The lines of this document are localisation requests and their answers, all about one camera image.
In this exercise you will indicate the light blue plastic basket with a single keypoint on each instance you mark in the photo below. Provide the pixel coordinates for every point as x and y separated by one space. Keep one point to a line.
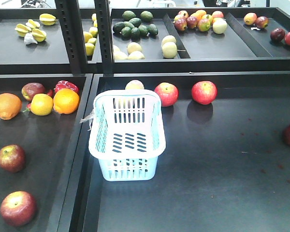
127 134

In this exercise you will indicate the white garlic bulb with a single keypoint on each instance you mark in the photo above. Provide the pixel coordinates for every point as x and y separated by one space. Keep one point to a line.
29 39

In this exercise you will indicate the red yellow apple middle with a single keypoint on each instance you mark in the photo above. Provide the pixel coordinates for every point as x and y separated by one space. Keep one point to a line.
12 158

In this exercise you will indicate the bright red apple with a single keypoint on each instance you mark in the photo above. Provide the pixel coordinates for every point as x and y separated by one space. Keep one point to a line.
204 92

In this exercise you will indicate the black wooden produce stand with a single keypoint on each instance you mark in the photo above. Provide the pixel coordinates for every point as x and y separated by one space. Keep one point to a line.
225 167

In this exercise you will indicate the dark red apple back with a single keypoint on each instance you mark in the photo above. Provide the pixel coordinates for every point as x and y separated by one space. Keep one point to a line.
29 90

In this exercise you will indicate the red chili pepper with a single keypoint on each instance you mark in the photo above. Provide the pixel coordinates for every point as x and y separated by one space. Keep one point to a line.
28 107

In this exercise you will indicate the red apple by basket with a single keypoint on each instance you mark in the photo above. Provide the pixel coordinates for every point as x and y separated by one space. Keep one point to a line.
168 93

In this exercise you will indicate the large orange fruit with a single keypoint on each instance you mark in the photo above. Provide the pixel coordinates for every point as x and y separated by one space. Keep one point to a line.
66 101

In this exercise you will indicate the red yellow apple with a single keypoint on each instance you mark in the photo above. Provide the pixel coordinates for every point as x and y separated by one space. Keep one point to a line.
12 158
18 208

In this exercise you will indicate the pale peach fruit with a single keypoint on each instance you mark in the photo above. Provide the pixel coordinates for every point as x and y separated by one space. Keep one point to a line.
134 84

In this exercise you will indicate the red yellow apple front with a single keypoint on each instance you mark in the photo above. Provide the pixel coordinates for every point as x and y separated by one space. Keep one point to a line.
18 208

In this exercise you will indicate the yellow orange citrus fruit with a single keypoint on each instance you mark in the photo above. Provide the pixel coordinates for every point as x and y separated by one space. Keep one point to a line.
41 104

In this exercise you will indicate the red bell pepper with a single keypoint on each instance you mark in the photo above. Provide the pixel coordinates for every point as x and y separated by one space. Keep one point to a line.
66 84

